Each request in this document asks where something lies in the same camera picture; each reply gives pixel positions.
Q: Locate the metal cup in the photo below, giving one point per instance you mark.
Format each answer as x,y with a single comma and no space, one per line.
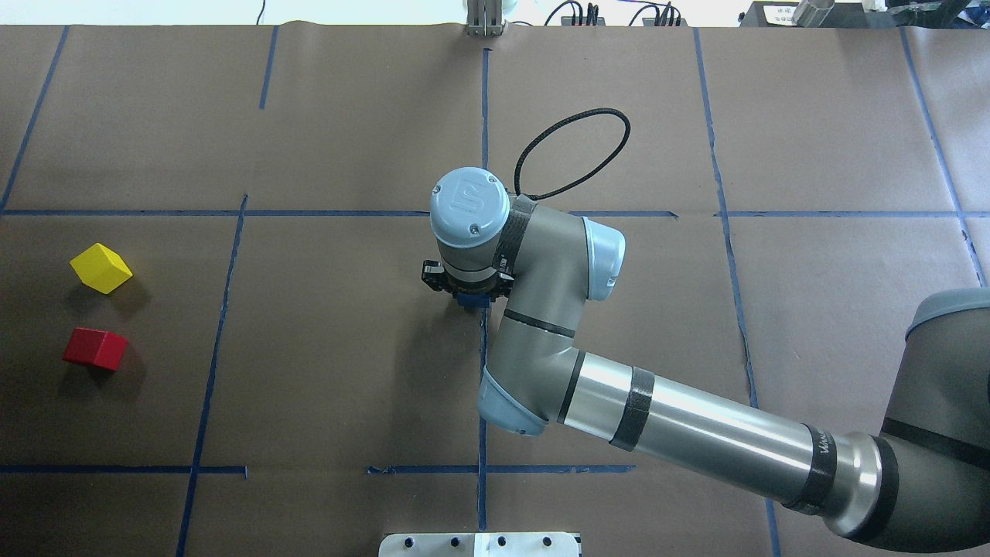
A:
811,13

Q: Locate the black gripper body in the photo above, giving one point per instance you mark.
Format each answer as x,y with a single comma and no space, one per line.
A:
435,278

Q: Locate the black power strip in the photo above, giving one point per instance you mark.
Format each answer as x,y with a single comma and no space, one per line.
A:
664,15
576,14

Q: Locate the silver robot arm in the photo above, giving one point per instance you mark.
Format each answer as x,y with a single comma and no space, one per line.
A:
919,485

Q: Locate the aluminium frame post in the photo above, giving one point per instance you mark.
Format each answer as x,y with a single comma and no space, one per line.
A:
484,17

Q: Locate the white mount base plate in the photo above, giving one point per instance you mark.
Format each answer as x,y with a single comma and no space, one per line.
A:
515,543

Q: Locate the red wooden block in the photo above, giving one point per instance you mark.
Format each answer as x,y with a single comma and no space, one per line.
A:
101,349

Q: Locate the blue wooden block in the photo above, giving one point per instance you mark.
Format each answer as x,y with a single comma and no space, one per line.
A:
472,300

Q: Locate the yellow wooden block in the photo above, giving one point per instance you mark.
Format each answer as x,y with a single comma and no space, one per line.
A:
101,268

